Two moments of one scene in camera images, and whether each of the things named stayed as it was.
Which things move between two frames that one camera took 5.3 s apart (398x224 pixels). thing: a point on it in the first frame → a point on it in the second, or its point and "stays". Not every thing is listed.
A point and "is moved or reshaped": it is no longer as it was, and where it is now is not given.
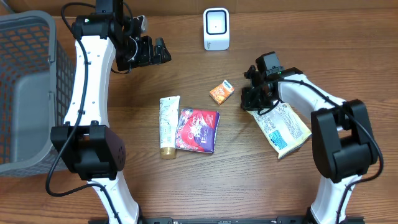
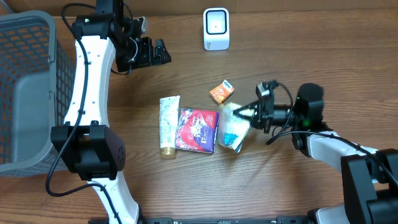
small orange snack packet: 222,92 stays
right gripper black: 247,104 → 262,106
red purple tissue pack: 197,130 stays
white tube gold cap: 168,111 stays
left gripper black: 148,57 stays
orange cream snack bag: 286,129 is moved or reshaped
